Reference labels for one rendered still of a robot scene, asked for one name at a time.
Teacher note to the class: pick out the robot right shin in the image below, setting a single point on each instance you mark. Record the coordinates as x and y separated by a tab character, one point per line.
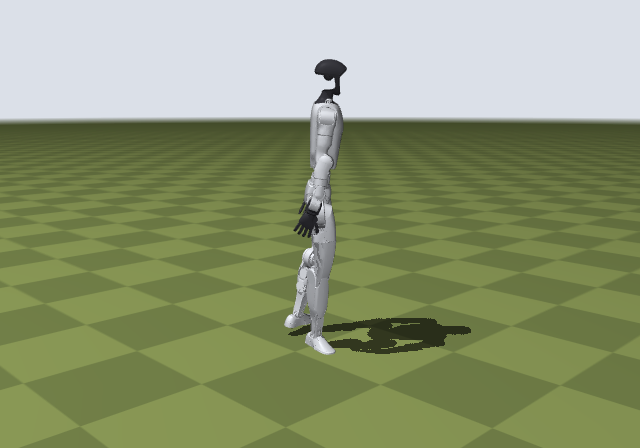
317	298

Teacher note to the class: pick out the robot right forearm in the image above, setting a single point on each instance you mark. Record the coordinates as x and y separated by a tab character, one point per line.
321	178

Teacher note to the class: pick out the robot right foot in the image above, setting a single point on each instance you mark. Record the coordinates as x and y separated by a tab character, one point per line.
319	344

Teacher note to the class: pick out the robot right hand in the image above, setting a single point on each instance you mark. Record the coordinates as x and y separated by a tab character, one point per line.
308	221

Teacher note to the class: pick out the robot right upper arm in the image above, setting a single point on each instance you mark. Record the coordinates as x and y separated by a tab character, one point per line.
326	123

